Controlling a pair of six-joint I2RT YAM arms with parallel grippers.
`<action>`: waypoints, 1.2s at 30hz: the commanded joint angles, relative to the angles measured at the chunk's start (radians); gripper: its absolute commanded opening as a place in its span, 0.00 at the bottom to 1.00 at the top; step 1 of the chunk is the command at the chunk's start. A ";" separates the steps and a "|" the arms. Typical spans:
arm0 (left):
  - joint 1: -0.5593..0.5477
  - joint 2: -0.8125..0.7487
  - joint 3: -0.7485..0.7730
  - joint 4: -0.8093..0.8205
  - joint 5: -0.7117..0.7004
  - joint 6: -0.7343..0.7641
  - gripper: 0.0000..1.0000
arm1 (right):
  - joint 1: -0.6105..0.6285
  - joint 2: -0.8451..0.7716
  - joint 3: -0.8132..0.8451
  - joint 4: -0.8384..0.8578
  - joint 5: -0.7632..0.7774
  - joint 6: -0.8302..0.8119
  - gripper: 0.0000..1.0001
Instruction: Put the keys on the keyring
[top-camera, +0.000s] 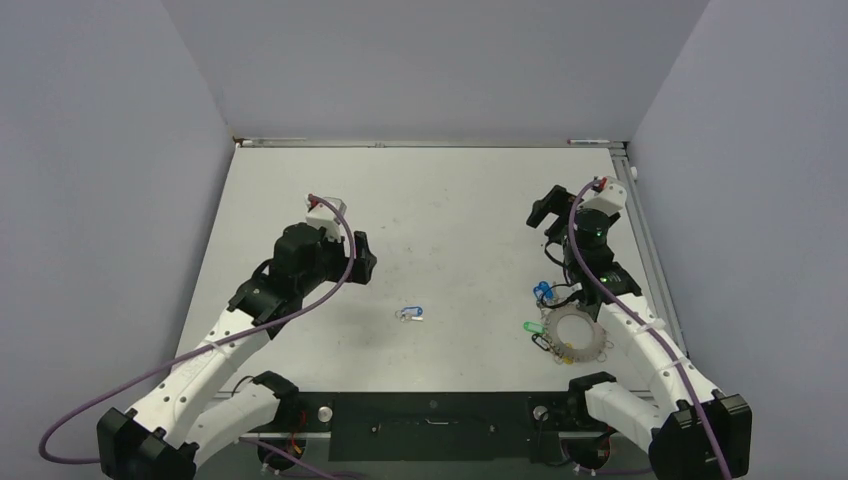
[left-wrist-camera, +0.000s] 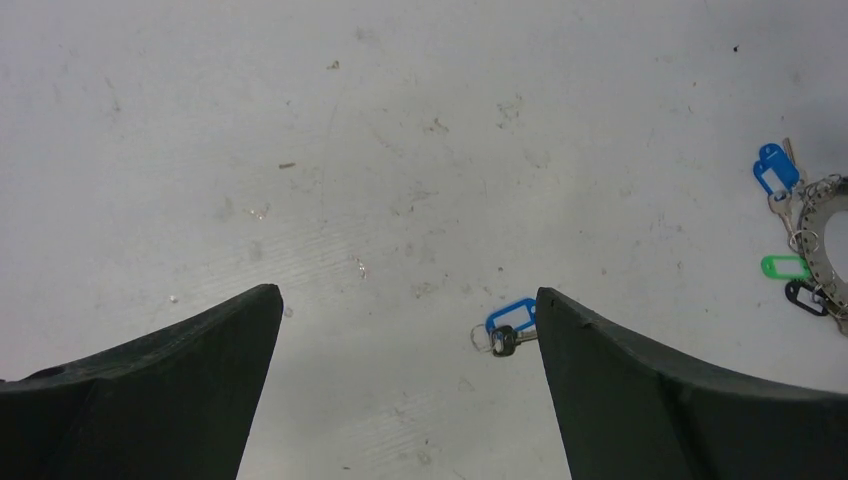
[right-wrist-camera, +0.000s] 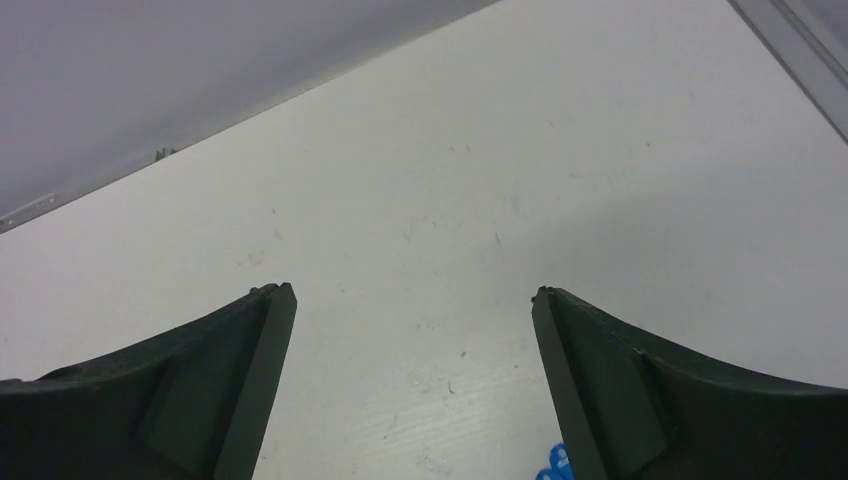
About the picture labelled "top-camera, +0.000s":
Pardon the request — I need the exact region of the blue key tag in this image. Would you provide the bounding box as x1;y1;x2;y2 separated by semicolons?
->
532;281;555;302

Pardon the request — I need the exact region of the green key tag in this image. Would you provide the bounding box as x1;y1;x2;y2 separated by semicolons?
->
523;322;545;334

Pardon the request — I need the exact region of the grey metal keyring disc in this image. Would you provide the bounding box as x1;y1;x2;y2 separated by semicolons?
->
542;305;609;364

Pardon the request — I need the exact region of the black key tag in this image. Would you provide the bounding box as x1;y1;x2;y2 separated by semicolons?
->
531;333;554;353

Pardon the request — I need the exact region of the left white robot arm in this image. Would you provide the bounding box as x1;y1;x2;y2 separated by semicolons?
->
96;223;377;479

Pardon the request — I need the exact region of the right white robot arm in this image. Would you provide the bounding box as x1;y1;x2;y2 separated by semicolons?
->
526;177;753;479

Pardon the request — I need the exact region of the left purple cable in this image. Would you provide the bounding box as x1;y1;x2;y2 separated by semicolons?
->
38;193;358;465

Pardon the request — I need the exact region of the purple cable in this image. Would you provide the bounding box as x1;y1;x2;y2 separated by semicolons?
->
38;193;358;465
567;180;733;480

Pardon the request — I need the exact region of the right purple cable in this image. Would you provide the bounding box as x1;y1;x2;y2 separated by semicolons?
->
567;180;733;480

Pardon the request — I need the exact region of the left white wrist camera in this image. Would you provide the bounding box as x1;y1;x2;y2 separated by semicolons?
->
305;195;347;237

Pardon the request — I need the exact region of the aluminium right rail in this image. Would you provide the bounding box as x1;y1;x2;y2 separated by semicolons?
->
610;142;688;355

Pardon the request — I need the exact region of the aluminium rail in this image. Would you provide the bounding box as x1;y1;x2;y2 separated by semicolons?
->
233;137;627;150
610;142;688;355

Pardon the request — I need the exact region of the aluminium back rail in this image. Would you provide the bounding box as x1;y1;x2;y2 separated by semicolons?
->
233;137;627;150

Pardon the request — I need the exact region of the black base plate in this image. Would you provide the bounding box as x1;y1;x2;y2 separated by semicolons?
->
231;390;631;465

